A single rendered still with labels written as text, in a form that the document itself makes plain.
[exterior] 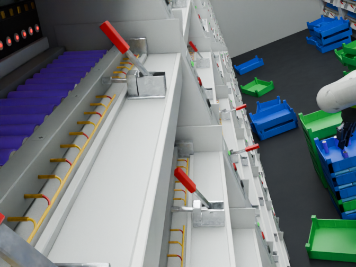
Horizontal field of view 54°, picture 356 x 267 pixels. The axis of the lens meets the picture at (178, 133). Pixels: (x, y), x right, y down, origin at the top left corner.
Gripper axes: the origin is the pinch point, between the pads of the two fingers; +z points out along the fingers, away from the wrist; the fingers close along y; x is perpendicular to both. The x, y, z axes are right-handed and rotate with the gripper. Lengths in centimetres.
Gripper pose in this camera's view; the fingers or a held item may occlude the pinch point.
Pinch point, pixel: (344, 141)
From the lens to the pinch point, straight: 177.1
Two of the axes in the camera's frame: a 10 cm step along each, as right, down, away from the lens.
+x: -5.4, -5.6, 6.3
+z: 1.8, 6.5, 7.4
